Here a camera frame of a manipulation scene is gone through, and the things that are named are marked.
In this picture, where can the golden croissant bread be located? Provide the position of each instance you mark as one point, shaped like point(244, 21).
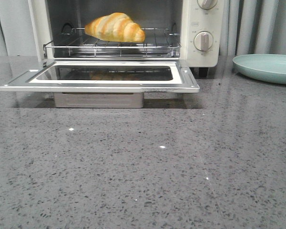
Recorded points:
point(116, 27)

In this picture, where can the lower beige oven knob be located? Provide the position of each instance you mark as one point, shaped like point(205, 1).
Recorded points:
point(203, 41)

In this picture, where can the beige oven knob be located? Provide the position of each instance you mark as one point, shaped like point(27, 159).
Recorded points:
point(203, 41)
point(206, 4)

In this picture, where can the cream toaster oven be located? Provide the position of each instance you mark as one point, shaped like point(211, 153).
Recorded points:
point(183, 17)

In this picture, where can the open glass oven door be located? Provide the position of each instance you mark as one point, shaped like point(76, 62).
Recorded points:
point(107, 76)

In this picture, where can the upper beige oven knob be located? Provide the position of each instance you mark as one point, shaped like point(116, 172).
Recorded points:
point(206, 4)

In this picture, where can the light green plate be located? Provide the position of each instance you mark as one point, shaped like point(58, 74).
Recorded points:
point(269, 68)

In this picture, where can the metal wire oven rack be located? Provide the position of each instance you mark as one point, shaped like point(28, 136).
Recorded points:
point(74, 43)

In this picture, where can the cream oven door handle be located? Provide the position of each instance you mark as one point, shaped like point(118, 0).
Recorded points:
point(97, 100)

